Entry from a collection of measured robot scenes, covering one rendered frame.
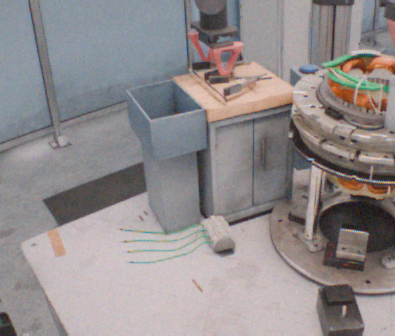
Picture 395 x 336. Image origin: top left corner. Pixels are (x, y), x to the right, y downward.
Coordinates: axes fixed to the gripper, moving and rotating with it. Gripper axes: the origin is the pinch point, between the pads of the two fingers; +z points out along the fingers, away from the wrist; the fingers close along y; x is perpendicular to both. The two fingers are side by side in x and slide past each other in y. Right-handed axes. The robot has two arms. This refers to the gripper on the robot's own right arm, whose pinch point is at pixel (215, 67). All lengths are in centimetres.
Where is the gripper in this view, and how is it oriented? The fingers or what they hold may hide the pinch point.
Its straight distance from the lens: 106.1
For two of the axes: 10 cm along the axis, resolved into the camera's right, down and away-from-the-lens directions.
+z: 0.6, 8.4, 5.5
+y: 4.0, 4.8, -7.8
